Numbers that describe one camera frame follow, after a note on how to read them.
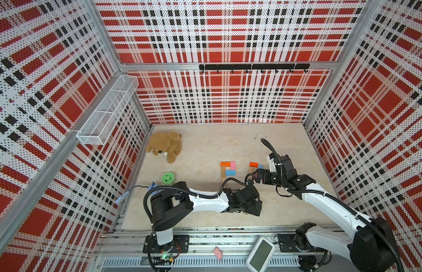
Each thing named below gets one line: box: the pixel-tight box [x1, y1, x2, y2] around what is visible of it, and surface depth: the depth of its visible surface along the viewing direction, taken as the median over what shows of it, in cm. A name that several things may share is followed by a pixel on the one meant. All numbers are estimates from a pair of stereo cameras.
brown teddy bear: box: [146, 131, 183, 164], surface depth 95 cm
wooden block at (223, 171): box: [221, 166, 227, 178], surface depth 98 cm
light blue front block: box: [225, 170, 236, 176], surface depth 98 cm
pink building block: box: [230, 160, 237, 171], surface depth 100 cm
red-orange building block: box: [249, 162, 260, 168], surface depth 103 cm
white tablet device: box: [246, 236, 276, 272], surface depth 69 cm
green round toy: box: [161, 171, 175, 186], surface depth 92 cm
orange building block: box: [220, 161, 231, 168], surface depth 103 cm
